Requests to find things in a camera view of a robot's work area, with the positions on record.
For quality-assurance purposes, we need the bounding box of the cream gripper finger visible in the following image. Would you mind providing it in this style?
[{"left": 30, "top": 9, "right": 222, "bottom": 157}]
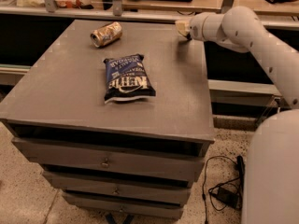
[{"left": 175, "top": 20, "right": 190, "bottom": 37}]

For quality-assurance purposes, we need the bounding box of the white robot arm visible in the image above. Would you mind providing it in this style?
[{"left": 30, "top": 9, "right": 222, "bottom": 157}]
[{"left": 175, "top": 7, "right": 299, "bottom": 224}]

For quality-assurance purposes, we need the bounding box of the crushed gold soda can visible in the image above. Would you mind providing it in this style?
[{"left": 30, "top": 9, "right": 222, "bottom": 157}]
[{"left": 90, "top": 21, "right": 122, "bottom": 48}]

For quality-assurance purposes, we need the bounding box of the blue kettle chips bag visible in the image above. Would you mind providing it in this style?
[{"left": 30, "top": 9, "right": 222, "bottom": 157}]
[{"left": 104, "top": 54, "right": 156, "bottom": 104}]

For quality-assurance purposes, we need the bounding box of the grey drawer cabinet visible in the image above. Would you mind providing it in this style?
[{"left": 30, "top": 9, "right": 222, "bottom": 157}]
[{"left": 0, "top": 20, "right": 214, "bottom": 209}]

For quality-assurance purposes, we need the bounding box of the top grey drawer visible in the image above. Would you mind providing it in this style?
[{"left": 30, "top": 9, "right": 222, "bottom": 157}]
[{"left": 12, "top": 137, "right": 203, "bottom": 182}]

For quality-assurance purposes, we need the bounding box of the grey drawer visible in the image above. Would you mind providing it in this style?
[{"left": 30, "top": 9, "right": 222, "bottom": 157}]
[
  {"left": 63, "top": 192, "right": 183, "bottom": 219},
  {"left": 12, "top": 137, "right": 203, "bottom": 182},
  {"left": 43, "top": 171, "right": 191, "bottom": 206}
]

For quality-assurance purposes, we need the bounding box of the black metal floor bar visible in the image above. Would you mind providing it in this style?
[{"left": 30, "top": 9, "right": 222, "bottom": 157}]
[{"left": 236, "top": 156, "right": 245, "bottom": 186}]

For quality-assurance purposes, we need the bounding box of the middle grey drawer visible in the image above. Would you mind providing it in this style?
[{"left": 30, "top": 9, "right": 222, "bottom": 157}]
[{"left": 43, "top": 171, "right": 191, "bottom": 206}]

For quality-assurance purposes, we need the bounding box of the black power adapter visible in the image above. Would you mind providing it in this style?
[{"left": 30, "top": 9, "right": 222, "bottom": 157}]
[{"left": 216, "top": 188, "right": 238, "bottom": 208}]

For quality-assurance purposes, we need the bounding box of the bottom grey drawer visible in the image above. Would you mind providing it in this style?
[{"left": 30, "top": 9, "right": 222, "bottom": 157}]
[{"left": 63, "top": 192, "right": 183, "bottom": 219}]

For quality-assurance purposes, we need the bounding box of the black power cable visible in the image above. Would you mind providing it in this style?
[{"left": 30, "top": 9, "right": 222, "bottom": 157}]
[{"left": 201, "top": 155, "right": 246, "bottom": 224}]

